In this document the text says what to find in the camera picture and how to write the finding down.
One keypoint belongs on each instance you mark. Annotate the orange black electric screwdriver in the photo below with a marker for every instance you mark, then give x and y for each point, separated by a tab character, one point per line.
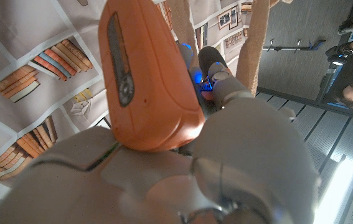
154	93

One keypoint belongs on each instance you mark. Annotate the printed bookshelf backdrop cloth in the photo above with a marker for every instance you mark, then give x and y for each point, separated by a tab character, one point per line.
39	62

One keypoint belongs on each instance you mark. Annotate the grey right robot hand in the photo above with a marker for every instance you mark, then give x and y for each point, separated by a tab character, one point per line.
241	161

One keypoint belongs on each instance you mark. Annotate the black glove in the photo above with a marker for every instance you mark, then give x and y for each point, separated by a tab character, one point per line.
352	24
339	53

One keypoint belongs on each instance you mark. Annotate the black stand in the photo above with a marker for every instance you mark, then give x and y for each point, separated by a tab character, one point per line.
288	48

